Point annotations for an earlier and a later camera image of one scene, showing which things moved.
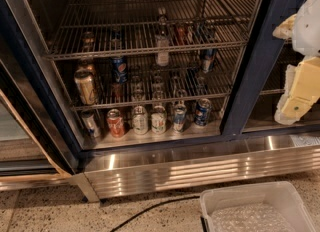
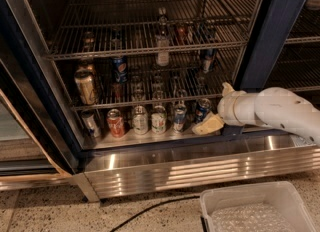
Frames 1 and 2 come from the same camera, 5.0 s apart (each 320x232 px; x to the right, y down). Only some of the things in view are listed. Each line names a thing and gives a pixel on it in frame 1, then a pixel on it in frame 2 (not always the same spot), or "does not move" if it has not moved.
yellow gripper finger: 286,28 to 227,89
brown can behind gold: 86,64 does not move
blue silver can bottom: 180,117 does not move
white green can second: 159,120 does not move
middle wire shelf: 111,82 does not move
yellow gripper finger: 292,107 to 209,124
